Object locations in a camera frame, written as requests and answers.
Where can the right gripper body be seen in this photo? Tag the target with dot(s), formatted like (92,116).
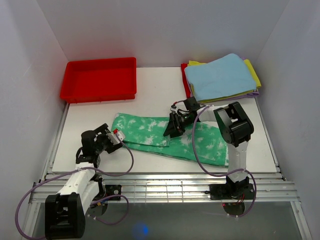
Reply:
(184,120)

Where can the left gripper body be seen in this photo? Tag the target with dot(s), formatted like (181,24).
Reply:
(103,142)

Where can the green tie-dye trousers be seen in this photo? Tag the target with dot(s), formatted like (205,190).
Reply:
(146,134)

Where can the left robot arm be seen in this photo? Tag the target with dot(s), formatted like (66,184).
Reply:
(65,210)

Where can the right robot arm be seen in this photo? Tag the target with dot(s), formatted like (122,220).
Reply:
(236,129)

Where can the red plastic bin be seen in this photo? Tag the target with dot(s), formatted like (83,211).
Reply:
(99,80)

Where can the yellow folded cloth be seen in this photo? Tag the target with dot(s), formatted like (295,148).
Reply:
(253,72)

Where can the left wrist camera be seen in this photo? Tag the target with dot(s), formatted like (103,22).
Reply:
(116,136)

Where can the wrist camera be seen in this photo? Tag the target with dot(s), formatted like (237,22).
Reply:
(175,109)
(116,136)

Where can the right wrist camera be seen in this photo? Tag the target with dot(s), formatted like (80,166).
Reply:
(175,109)

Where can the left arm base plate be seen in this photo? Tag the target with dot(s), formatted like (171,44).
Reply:
(108,190)

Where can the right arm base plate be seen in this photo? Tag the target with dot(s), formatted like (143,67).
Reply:
(224,192)

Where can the aluminium rail frame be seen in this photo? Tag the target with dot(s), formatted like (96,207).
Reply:
(176,207)

